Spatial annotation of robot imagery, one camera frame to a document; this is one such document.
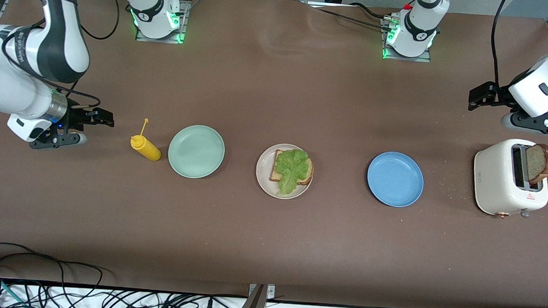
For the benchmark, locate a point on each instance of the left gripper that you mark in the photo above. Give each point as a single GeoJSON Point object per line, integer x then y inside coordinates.
{"type": "Point", "coordinates": [499, 96]}

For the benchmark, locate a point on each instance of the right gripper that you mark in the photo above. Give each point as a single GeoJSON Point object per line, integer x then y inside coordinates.
{"type": "Point", "coordinates": [75, 117]}

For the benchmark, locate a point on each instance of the yellow mustard squeeze bottle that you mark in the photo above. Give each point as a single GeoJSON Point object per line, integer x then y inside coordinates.
{"type": "Point", "coordinates": [147, 150]}

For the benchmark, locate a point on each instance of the brown bread slice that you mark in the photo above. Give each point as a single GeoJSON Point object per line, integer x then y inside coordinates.
{"type": "Point", "coordinates": [538, 163]}
{"type": "Point", "coordinates": [305, 178]}

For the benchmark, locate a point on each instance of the green lettuce leaf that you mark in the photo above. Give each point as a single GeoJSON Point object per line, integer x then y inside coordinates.
{"type": "Point", "coordinates": [292, 166]}

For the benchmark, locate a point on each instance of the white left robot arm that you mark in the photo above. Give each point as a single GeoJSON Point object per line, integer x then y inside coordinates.
{"type": "Point", "coordinates": [419, 30]}

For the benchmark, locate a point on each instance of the mint green plate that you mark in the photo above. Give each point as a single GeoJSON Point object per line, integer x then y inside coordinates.
{"type": "Point", "coordinates": [196, 151]}

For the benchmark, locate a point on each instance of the blue plate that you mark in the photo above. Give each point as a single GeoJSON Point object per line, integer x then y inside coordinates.
{"type": "Point", "coordinates": [394, 179]}

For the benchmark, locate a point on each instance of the beige plate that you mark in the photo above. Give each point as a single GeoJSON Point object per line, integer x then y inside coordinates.
{"type": "Point", "coordinates": [265, 184]}

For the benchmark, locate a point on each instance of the cream white toaster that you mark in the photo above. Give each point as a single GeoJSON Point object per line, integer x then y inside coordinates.
{"type": "Point", "coordinates": [493, 179]}

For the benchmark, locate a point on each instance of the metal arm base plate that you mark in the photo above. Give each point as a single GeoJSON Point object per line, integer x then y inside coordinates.
{"type": "Point", "coordinates": [408, 58]}
{"type": "Point", "coordinates": [185, 22]}

